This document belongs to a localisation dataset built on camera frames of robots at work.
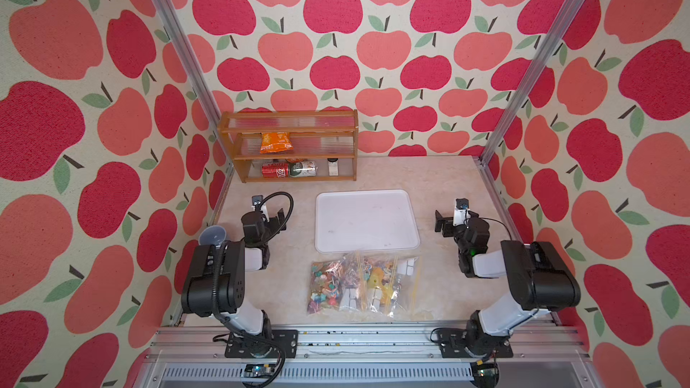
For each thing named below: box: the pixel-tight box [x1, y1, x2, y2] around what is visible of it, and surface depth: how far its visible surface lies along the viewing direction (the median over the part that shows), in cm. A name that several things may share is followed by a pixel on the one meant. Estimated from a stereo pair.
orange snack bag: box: [259, 132, 294, 154], surface depth 104 cm
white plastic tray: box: [314, 188, 421, 253], surface depth 104 cm
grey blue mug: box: [198, 225, 228, 248], surface depth 90 cm
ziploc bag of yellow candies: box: [365, 254, 423, 321], surface depth 82 cm
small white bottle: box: [327, 158, 339, 177], surface depth 110 cm
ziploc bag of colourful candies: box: [307, 256, 352, 316], surface depth 83 cm
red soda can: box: [261, 161, 291, 178], surface depth 110 cm
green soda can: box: [289, 160, 319, 178], surface depth 110 cm
